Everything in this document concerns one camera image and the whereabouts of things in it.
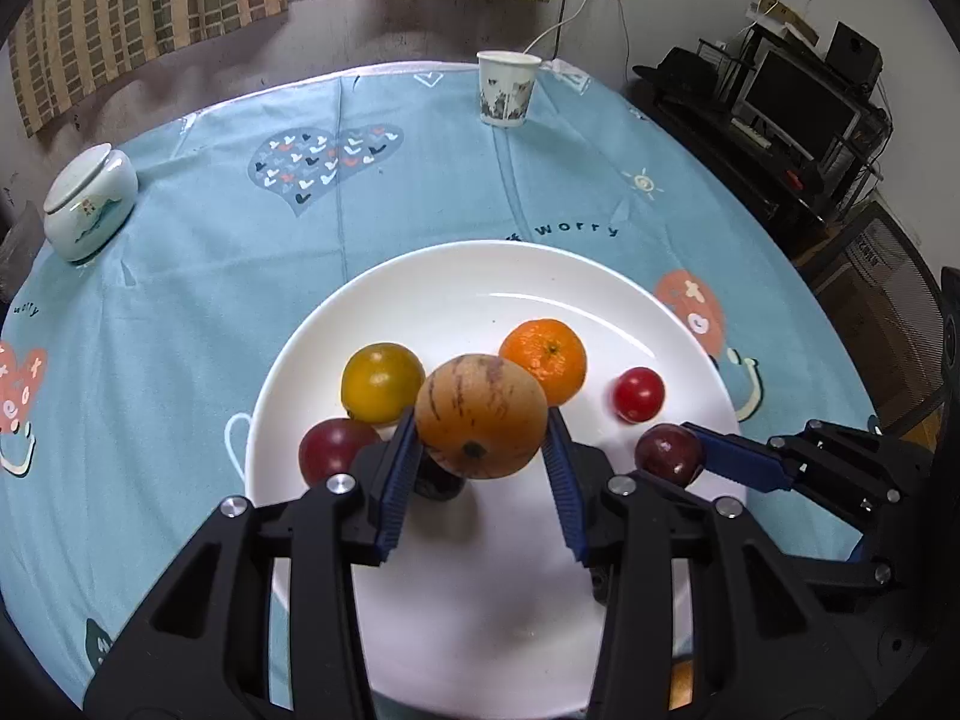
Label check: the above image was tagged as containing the white oval plate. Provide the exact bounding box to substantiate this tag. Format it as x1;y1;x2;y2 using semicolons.
244;240;751;713

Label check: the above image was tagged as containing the large mandarin orange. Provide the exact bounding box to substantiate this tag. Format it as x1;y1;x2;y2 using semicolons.
499;319;587;407

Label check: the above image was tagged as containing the black hat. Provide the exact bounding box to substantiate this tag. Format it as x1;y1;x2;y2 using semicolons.
632;46;721;102

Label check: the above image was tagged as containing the dark red plum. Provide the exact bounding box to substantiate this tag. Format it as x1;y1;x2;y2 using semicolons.
634;424;706;488
298;418;383;488

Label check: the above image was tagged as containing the blue printed tablecloth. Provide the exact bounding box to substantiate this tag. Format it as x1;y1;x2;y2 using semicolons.
0;60;886;713

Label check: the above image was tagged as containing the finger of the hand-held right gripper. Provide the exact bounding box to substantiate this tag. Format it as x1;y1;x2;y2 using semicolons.
681;420;935;539
806;538;914;595

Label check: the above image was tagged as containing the black speaker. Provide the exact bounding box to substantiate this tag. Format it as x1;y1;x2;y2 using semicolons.
825;21;882;87

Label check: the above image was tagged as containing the yellow-green tomato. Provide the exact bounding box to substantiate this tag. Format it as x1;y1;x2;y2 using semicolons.
341;343;427;425

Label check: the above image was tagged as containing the large tan round fruit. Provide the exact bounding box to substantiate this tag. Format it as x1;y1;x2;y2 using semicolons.
415;353;549;481

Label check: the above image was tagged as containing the red cherry tomato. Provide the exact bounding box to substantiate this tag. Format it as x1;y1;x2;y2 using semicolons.
614;367;666;423

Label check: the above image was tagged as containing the computer monitor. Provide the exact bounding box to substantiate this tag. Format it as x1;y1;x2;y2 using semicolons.
742;45;860;158

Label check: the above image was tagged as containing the patterned paper cup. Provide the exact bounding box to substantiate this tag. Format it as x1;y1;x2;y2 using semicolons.
477;50;542;128

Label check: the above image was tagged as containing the black computer desk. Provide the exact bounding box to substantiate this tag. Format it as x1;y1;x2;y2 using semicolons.
630;22;897;256

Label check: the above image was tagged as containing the white power adapter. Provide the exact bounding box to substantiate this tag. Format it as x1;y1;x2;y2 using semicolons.
541;56;593;95

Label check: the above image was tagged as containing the white ceramic lidded jar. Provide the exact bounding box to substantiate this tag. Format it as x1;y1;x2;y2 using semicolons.
43;144;140;263

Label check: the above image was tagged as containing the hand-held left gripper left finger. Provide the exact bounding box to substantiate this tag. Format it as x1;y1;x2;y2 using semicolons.
82;405;423;720

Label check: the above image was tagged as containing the white power cable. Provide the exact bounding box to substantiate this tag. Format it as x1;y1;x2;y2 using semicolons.
521;0;597;61

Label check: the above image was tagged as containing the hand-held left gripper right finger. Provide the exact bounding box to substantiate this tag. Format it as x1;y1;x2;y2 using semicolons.
543;405;878;720

